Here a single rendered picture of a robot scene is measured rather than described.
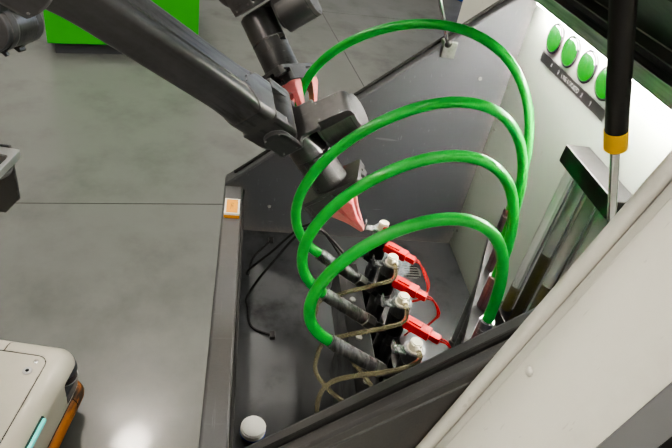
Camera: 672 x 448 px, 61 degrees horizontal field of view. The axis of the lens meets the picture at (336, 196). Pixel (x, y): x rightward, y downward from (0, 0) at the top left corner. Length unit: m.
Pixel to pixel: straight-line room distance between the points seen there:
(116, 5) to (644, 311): 0.52
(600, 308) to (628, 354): 0.04
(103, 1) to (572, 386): 0.53
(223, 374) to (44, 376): 0.95
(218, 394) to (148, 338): 1.33
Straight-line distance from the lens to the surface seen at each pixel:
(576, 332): 0.52
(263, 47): 0.95
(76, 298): 2.33
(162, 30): 0.63
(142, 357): 2.12
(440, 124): 1.20
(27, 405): 1.72
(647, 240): 0.49
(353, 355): 0.73
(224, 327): 0.93
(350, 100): 0.80
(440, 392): 0.64
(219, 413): 0.84
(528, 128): 0.88
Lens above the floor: 1.65
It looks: 34 degrees down
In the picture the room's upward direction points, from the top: 12 degrees clockwise
